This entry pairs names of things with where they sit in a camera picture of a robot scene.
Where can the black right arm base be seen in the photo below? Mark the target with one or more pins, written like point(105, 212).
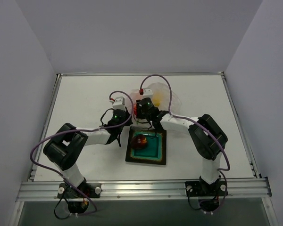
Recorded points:
point(210, 196)

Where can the dark brown fake fruit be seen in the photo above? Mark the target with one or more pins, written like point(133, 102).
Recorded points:
point(139, 142)

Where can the yellow fake fruit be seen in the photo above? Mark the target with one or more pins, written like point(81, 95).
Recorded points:
point(157, 99)

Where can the aluminium front rail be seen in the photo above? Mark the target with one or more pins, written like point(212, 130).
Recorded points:
point(143, 190)

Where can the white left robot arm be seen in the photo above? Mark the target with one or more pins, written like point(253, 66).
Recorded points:
point(64, 150)

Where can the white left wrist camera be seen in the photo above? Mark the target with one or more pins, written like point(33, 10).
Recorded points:
point(119, 104)

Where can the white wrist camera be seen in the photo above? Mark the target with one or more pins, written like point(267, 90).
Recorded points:
point(146, 93)
point(119, 104)

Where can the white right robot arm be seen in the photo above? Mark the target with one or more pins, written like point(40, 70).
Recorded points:
point(208, 138)

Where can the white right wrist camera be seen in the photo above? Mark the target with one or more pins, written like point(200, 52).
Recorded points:
point(146, 93)

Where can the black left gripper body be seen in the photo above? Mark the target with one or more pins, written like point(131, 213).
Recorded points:
point(126, 115)

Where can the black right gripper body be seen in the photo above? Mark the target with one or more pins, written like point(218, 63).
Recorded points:
point(139, 109)

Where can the translucent white plastic bag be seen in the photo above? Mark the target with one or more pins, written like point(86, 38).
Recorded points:
point(163, 90)

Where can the teal square ceramic plate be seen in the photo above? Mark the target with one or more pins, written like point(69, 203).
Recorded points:
point(154, 153)

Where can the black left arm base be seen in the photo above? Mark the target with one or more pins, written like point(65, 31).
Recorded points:
point(79, 199)

